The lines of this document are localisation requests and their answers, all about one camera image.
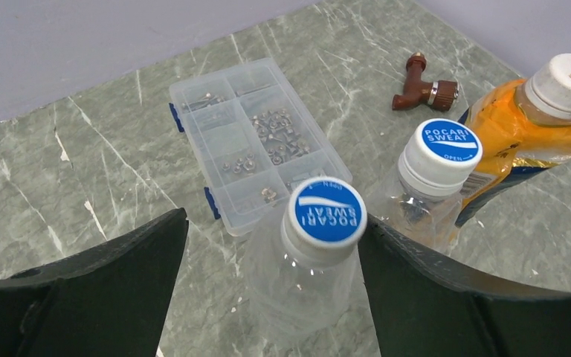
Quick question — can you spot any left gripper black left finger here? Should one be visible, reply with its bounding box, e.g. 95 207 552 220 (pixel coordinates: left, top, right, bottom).
0 208 189 356

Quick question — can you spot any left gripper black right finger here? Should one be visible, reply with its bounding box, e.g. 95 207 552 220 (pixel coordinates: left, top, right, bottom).
358 216 571 356

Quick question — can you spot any clear plastic bottle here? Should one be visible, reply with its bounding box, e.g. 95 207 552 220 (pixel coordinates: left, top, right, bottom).
242 212 357 347
364 166 462 253

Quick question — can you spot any blue bottle cap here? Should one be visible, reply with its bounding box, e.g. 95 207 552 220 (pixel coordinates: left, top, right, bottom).
281 176 367 268
397 118 483 197

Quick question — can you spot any orange juice bottle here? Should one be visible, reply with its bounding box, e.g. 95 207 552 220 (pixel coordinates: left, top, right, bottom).
455 80 571 228

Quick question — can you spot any white bottle cap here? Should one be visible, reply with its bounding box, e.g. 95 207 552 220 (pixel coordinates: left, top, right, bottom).
523 54 571 121

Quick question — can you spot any clear plastic screw box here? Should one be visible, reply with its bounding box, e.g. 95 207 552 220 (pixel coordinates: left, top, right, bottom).
169 58 352 237

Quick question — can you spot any brown pipe fitting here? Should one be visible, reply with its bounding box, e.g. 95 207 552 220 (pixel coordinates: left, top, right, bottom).
391 52 459 112

